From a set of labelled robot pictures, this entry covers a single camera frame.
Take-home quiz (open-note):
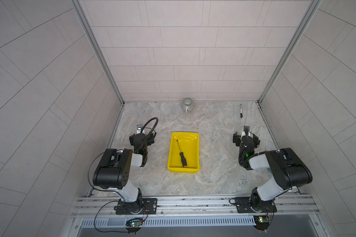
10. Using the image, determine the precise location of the orange black handled screwdriver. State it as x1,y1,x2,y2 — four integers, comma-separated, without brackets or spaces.
177,140,187,168

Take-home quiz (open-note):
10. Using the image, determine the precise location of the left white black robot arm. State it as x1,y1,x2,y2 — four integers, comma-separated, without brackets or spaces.
88,117,158,215

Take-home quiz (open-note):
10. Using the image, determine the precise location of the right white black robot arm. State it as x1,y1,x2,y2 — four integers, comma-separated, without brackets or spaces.
232,126,312,213

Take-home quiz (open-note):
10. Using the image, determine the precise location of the yellow plastic bin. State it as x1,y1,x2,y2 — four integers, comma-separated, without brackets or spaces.
167,132,200,173

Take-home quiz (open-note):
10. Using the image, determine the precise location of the ribbed grey ceramic cup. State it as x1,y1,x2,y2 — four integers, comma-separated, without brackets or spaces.
182,98,194,113

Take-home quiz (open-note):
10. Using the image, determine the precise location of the right circuit board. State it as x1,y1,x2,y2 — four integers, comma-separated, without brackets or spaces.
253,216,271,231

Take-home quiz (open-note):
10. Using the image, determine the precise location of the left green circuit board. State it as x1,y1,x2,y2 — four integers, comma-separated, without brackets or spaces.
125,218,143,233

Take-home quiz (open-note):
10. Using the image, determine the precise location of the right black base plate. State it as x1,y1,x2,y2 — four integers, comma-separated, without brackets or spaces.
229,197,277,213

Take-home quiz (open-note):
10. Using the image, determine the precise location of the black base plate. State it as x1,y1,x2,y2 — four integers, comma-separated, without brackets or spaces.
229,197,277,213
114,198,157,215

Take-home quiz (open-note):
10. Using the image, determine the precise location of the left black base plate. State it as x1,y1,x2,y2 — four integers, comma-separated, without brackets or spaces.
114,198,157,215

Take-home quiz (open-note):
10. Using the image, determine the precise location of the aluminium mounting rail frame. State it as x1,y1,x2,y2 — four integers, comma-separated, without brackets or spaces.
62,194,329,237

